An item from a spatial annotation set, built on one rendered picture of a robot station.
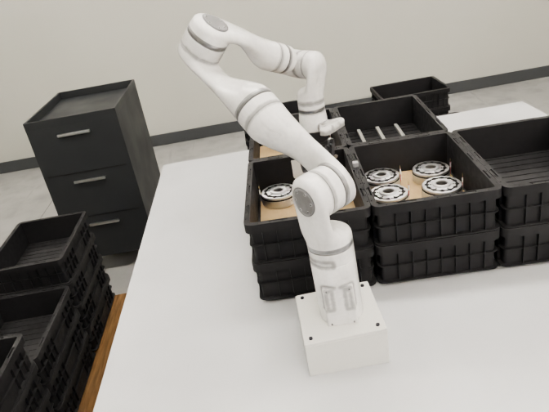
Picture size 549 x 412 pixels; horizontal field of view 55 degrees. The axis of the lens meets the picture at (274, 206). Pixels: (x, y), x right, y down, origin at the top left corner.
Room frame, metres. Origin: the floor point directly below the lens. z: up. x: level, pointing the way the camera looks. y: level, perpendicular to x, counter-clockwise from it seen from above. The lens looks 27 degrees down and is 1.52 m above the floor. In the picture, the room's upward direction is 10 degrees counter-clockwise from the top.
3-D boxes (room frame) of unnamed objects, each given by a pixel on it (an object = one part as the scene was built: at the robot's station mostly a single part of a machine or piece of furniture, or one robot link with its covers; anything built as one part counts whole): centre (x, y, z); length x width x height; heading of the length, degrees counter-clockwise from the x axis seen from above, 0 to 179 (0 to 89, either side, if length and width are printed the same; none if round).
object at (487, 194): (1.26, -0.38, 0.92); 0.40 x 0.30 x 0.02; 176
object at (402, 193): (1.26, -0.31, 0.86); 0.10 x 0.10 x 0.01
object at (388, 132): (1.66, -0.41, 0.87); 0.40 x 0.30 x 0.11; 176
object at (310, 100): (1.35, -0.15, 1.17); 0.09 x 0.07 x 0.15; 38
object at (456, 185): (1.25, -0.45, 0.86); 0.10 x 0.10 x 0.01
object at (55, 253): (1.90, 0.95, 0.37); 0.40 x 0.30 x 0.45; 0
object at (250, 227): (1.28, -0.08, 0.92); 0.40 x 0.30 x 0.02; 176
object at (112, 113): (2.84, 0.90, 0.45); 0.62 x 0.45 x 0.90; 0
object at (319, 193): (0.90, -0.09, 1.03); 0.09 x 0.09 x 0.17; 34
